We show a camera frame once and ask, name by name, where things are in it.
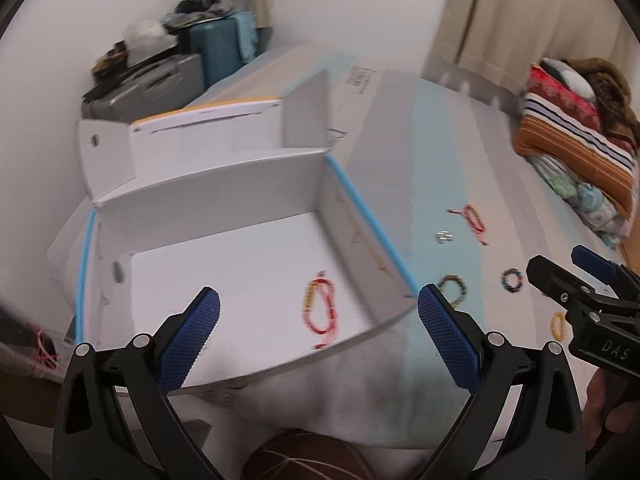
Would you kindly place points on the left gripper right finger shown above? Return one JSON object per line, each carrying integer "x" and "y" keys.
{"x": 485, "y": 365}

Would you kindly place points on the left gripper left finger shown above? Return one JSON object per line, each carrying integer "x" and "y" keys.
{"x": 154, "y": 365}

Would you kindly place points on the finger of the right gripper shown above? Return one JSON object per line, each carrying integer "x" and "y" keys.
{"x": 566, "y": 289}
{"x": 595, "y": 262}

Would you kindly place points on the red cord bracelet gold tube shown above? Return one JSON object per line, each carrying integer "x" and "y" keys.
{"x": 319, "y": 314}

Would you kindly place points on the right hand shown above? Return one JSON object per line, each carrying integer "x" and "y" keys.
{"x": 593, "y": 417}

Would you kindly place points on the floral quilt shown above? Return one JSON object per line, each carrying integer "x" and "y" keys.
{"x": 590, "y": 203}

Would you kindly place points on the clear plastic bag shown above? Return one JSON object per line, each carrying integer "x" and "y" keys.
{"x": 29, "y": 350}

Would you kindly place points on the striped folded blanket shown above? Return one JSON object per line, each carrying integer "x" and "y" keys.
{"x": 556, "y": 121}

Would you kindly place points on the brown fuzzy blanket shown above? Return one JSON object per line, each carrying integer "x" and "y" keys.
{"x": 613, "y": 97}

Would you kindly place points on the white cardboard box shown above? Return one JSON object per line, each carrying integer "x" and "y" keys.
{"x": 244, "y": 197}

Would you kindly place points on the striped bed sheet mattress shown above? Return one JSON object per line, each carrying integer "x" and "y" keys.
{"x": 424, "y": 159}

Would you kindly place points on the beige curtain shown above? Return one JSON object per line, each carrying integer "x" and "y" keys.
{"x": 500, "y": 39}

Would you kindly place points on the grey hard suitcase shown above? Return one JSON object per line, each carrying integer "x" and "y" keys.
{"x": 156, "y": 89}

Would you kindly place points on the teal suitcase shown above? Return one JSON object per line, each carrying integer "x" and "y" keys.
{"x": 225, "y": 45}

